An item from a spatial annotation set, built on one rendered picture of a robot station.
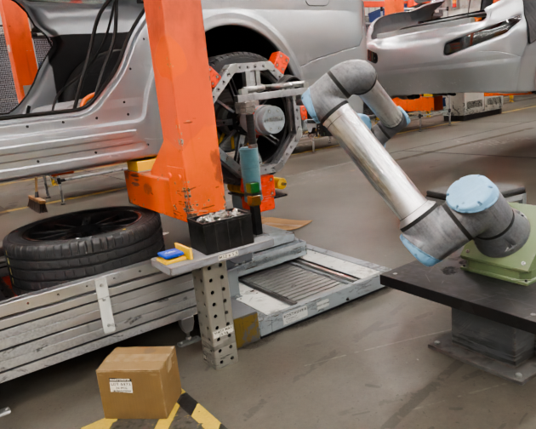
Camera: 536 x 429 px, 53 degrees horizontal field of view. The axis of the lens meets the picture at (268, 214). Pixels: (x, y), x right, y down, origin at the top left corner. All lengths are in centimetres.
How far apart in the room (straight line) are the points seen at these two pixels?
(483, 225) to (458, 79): 301
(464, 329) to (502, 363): 17
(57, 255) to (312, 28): 178
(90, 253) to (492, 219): 145
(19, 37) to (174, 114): 279
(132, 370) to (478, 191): 123
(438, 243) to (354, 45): 172
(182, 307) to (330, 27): 176
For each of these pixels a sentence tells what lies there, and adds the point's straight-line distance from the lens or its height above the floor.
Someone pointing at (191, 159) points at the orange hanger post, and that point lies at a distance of 208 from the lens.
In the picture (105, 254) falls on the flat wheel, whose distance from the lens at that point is 220.
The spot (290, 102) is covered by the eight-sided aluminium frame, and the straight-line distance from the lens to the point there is 284.
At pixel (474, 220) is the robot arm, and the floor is 53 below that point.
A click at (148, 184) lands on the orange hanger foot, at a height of 64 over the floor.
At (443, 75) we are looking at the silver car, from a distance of 481.
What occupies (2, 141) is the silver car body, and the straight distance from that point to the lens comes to 241.
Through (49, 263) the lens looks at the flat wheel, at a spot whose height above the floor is 44.
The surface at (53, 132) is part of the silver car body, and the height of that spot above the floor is 91.
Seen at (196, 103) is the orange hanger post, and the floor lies 97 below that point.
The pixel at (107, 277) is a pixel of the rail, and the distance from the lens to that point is 211.
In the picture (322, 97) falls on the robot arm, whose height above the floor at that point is 95.
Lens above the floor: 102
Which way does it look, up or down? 14 degrees down
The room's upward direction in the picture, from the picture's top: 6 degrees counter-clockwise
